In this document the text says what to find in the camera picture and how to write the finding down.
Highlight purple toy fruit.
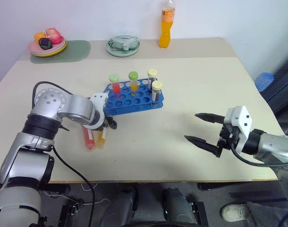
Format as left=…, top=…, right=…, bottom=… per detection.
left=38, top=37, right=53, bottom=50

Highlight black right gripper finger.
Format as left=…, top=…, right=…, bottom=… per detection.
left=184, top=135, right=222, bottom=157
left=195, top=113, right=226, bottom=124

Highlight pink plate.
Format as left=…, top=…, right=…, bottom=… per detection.
left=28, top=36, right=65, bottom=54

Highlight blue stacked cups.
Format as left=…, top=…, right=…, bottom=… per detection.
left=254, top=72, right=275, bottom=93

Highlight green-capped orange liquid tube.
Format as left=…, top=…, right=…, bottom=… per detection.
left=128, top=70, right=139, bottom=93

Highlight pale green plate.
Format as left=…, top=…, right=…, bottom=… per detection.
left=105, top=37, right=141, bottom=58

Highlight orange toy fruit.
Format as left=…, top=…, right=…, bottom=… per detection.
left=34, top=31, right=46, bottom=44

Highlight dark rounded shape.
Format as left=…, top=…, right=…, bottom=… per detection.
left=162, top=187, right=199, bottom=226
left=98, top=186, right=139, bottom=227

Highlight orange soda bottle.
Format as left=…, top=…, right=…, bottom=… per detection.
left=158, top=0, right=178, bottom=49

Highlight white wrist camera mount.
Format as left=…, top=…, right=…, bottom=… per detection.
left=83, top=93, right=110, bottom=131
left=223, top=105, right=254, bottom=153

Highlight white shoe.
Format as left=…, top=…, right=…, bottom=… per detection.
left=220, top=203, right=250, bottom=223

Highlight blue test tube rack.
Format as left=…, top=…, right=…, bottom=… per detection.
left=103, top=79, right=164, bottom=116

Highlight grey trouser leg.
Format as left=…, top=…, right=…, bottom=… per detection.
left=246, top=200, right=288, bottom=227

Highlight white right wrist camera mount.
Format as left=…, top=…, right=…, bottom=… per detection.
left=223, top=105, right=254, bottom=153

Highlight green placemat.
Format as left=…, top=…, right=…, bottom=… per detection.
left=29, top=39, right=92, bottom=65

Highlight black chair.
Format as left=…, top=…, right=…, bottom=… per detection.
left=261, top=58, right=288, bottom=117

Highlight yellow liquid tube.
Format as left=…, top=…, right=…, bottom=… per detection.
left=95, top=120, right=110, bottom=150

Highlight yellow-capped dark liquid tube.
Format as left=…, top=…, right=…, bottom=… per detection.
left=147, top=68, right=158, bottom=95
left=151, top=80, right=164, bottom=107

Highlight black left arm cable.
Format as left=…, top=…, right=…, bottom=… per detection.
left=32, top=81, right=96, bottom=227

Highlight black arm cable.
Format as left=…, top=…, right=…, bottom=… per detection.
left=230, top=140, right=288, bottom=167
left=32, top=81, right=96, bottom=227

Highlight pink toy peach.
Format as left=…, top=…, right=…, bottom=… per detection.
left=45, top=27, right=63, bottom=45

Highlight clear glass container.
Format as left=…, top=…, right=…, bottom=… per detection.
left=107, top=35, right=139, bottom=52

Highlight green-capped red liquid tube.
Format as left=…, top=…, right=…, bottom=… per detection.
left=109, top=73, right=122, bottom=96

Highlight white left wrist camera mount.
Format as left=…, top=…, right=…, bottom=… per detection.
left=83, top=93, right=110, bottom=131

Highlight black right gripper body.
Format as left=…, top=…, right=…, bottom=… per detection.
left=215, top=123, right=240, bottom=158

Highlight yellow plate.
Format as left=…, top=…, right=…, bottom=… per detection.
left=30, top=40, right=68, bottom=58

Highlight white floor cable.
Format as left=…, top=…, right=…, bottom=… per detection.
left=43, top=181, right=111, bottom=207

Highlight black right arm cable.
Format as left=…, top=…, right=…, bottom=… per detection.
left=230, top=140, right=288, bottom=167

